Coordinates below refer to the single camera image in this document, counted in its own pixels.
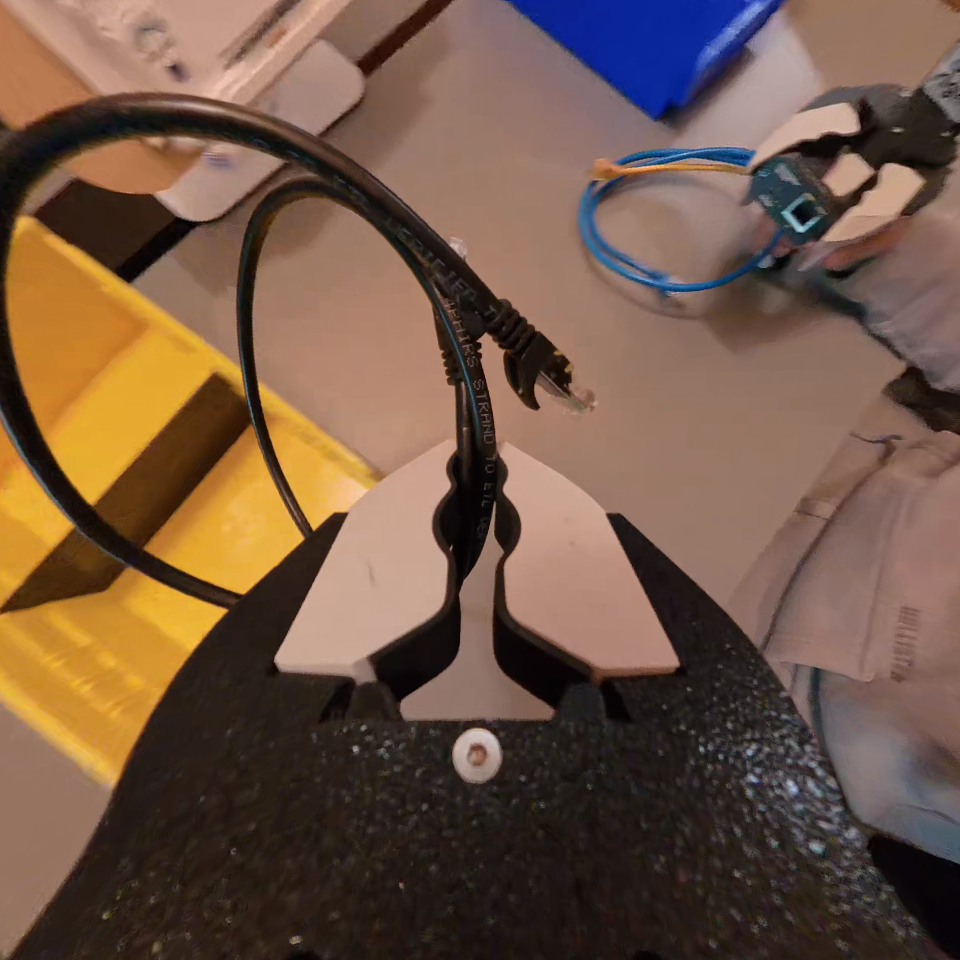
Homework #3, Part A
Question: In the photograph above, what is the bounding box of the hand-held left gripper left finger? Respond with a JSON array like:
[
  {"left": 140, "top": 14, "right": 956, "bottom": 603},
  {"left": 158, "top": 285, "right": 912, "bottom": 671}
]
[{"left": 273, "top": 441, "right": 462, "bottom": 696}]

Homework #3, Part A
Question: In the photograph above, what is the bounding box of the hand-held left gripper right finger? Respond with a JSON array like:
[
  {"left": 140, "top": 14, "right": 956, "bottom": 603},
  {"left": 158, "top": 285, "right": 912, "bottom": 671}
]
[{"left": 493, "top": 441, "right": 681, "bottom": 708}]

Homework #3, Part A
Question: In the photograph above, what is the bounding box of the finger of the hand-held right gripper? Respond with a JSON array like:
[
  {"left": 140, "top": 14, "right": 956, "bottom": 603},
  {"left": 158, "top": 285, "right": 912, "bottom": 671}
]
[
  {"left": 819, "top": 152, "right": 929, "bottom": 244},
  {"left": 756, "top": 99, "right": 865, "bottom": 161}
]

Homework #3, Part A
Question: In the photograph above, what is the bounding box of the black network switch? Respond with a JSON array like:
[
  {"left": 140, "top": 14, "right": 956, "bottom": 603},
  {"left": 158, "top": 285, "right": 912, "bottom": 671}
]
[{"left": 748, "top": 159, "right": 846, "bottom": 246}]

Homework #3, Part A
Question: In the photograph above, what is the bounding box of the yellow ethernet cable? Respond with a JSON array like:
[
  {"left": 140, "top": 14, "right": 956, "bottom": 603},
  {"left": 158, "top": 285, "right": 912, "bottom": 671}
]
[{"left": 591, "top": 158, "right": 756, "bottom": 182}]

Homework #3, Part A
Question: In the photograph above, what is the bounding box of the blue ethernet cable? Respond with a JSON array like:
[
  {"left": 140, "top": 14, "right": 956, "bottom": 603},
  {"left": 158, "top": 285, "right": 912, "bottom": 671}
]
[{"left": 576, "top": 147, "right": 790, "bottom": 298}]

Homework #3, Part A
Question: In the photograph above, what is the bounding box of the black ethernet cable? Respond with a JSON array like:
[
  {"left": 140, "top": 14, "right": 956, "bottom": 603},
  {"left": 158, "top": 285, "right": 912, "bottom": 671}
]
[{"left": 0, "top": 93, "right": 599, "bottom": 610}]

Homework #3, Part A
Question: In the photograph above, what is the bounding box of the person's right forearm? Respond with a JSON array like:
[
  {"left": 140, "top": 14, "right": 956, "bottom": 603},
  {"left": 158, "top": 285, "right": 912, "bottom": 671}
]
[{"left": 855, "top": 187, "right": 960, "bottom": 393}]

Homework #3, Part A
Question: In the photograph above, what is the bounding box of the grey desk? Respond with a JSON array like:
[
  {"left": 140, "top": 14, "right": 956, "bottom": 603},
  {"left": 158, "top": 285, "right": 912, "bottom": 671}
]
[{"left": 0, "top": 0, "right": 939, "bottom": 960}]

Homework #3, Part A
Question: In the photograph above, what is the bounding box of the blue plastic bin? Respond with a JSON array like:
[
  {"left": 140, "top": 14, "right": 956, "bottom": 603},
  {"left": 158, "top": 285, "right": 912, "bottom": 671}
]
[{"left": 508, "top": 0, "right": 786, "bottom": 123}]

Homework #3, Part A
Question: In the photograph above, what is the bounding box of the person in grey clothes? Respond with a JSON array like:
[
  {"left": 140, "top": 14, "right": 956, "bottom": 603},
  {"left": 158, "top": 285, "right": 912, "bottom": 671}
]
[{"left": 726, "top": 418, "right": 960, "bottom": 685}]

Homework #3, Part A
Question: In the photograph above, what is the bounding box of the yellow plastic bin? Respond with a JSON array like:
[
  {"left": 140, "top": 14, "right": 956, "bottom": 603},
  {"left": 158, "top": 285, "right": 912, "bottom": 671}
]
[{"left": 0, "top": 213, "right": 385, "bottom": 786}]

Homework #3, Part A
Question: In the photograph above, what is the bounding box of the wooden document stand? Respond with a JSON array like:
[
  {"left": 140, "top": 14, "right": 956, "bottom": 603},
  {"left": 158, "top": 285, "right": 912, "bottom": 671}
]
[{"left": 0, "top": 0, "right": 367, "bottom": 224}]

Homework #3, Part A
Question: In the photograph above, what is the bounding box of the printed instruction sheet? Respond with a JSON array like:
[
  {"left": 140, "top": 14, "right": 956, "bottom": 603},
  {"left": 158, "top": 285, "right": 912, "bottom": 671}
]
[{"left": 15, "top": 0, "right": 355, "bottom": 108}]

